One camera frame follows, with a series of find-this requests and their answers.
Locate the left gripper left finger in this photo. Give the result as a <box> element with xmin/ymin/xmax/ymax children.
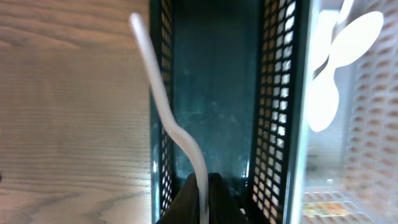
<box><xmin>156</xmin><ymin>173</ymin><xmax>199</xmax><ymax>224</ymax></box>

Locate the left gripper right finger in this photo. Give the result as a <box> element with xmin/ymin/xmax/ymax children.
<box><xmin>208</xmin><ymin>173</ymin><xmax>248</xmax><ymax>224</ymax></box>

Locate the clear white perforated basket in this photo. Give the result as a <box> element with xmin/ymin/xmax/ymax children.
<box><xmin>290</xmin><ymin>0</ymin><xmax>397</xmax><ymax>223</ymax></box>

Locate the white spoon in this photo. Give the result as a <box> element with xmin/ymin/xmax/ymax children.
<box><xmin>312</xmin><ymin>10</ymin><xmax>339</xmax><ymax>71</ymax></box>
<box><xmin>326</xmin><ymin>11</ymin><xmax>384</xmax><ymax>69</ymax></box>
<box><xmin>307</xmin><ymin>60</ymin><xmax>339</xmax><ymax>133</ymax></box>
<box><xmin>336</xmin><ymin>0</ymin><xmax>354</xmax><ymax>24</ymax></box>

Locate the white fork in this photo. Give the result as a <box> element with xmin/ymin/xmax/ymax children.
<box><xmin>129</xmin><ymin>12</ymin><xmax>210</xmax><ymax>224</ymax></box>

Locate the dark green plastic basket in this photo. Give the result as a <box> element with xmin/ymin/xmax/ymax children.
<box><xmin>149</xmin><ymin>0</ymin><xmax>310</xmax><ymax>223</ymax></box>

